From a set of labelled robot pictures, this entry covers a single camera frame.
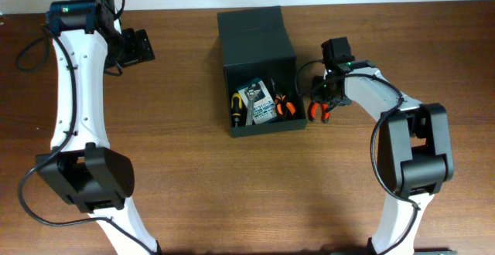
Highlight red handled small cutting pliers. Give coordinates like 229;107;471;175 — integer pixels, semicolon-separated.
308;101;329;124

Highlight orange black long nose pliers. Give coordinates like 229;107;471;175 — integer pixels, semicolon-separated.
271;79;296;120

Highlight silver adjustable wrench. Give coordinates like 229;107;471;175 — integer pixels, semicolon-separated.
245;87;261;126

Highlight yellow black stubby screwdriver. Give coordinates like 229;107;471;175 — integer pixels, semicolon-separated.
230;93;243;128

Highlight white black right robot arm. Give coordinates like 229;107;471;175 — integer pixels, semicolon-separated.
310;37;454;254

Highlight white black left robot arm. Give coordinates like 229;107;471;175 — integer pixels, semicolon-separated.
34;0;161;254

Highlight white blue screwdriver set box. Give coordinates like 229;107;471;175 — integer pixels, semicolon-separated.
237;78;277;125

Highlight black open cardboard box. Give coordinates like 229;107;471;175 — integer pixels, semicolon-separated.
217;6;307;138

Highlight black base plate bottom edge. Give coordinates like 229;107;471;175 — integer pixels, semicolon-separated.
329;250;459;255

